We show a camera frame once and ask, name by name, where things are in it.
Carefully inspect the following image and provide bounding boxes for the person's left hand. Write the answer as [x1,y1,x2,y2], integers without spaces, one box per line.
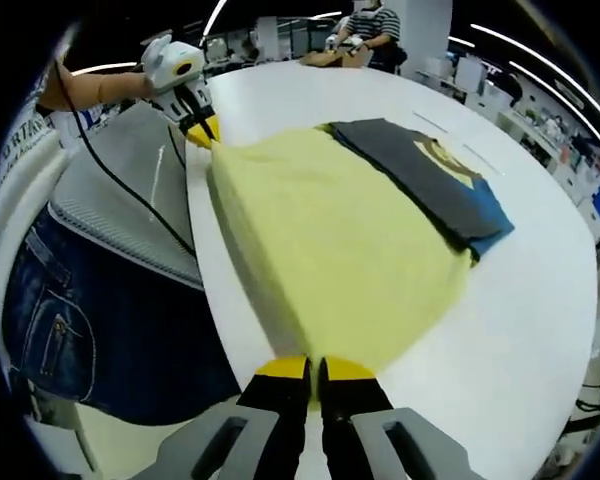
[140,33,174,96]

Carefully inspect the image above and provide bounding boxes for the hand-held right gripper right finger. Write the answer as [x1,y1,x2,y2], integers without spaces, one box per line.
[319,355,474,480]

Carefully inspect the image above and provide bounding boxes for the white cabinets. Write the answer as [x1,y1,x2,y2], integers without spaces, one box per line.
[419,52,512,121]

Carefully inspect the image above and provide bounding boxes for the white lab bench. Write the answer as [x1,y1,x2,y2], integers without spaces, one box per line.
[497,99,600,236]

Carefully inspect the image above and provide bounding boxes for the person's white shirt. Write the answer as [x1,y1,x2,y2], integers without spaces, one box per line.
[0,87,89,241]

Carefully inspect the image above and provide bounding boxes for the person's blue jeans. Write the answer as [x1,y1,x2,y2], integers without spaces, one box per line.
[2,202,244,426]

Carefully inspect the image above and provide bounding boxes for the white cord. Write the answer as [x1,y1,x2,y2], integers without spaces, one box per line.
[148,143,167,217]

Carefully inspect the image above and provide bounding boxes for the cluttered workbench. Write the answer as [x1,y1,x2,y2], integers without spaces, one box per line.
[202,17,312,66]

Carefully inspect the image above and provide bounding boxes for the cardboard box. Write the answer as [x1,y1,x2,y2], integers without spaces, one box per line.
[299,48,372,69]

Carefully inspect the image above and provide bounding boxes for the black cable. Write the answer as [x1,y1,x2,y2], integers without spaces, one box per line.
[53,54,199,261]

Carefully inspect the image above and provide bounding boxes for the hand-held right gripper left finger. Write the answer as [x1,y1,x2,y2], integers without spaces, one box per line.
[152,355,314,480]

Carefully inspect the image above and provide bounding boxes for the yellow blue grey garment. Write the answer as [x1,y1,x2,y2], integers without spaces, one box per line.
[207,118,516,374]

